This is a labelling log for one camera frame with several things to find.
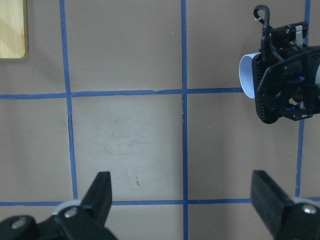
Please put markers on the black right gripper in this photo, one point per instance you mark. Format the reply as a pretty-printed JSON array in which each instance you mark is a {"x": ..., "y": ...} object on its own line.
[{"x": 276, "y": 40}]

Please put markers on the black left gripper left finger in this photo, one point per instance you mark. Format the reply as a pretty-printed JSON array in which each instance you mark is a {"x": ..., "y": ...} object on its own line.
[{"x": 72, "y": 220}]

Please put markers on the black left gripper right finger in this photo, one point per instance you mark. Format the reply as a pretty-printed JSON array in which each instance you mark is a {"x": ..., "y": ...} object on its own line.
[{"x": 285, "y": 217}]

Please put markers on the white paper cup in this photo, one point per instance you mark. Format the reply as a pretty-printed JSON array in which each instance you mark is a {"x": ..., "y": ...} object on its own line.
[{"x": 245, "y": 73}]

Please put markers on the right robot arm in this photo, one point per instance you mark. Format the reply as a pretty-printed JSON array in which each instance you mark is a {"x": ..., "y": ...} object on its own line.
[{"x": 286, "y": 59}]

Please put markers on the wooden cup rack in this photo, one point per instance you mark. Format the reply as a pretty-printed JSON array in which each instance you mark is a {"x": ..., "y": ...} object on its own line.
[{"x": 13, "y": 29}]

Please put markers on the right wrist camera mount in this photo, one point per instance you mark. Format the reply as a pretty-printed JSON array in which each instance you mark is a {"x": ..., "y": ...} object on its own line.
[{"x": 276, "y": 102}]

